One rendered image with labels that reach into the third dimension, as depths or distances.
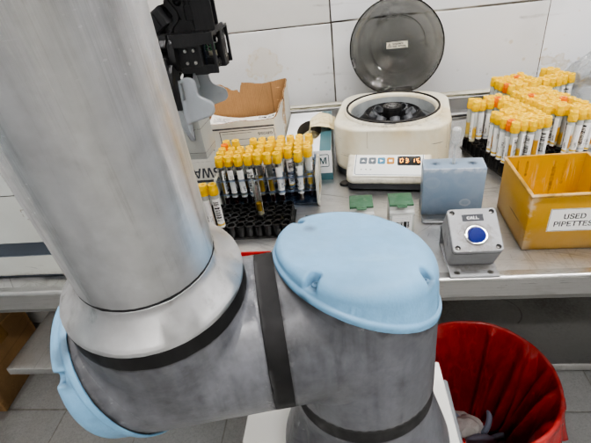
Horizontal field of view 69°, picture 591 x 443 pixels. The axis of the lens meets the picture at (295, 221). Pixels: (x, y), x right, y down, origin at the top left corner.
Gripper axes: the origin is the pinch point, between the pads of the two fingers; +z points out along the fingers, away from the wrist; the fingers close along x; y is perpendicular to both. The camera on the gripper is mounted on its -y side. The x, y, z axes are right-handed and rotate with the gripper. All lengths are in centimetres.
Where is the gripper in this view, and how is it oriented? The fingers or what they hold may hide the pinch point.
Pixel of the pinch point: (193, 126)
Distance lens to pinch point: 70.8
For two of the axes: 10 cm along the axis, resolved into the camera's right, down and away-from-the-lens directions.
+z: 1.1, 8.3, 5.5
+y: 9.8, -0.1, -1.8
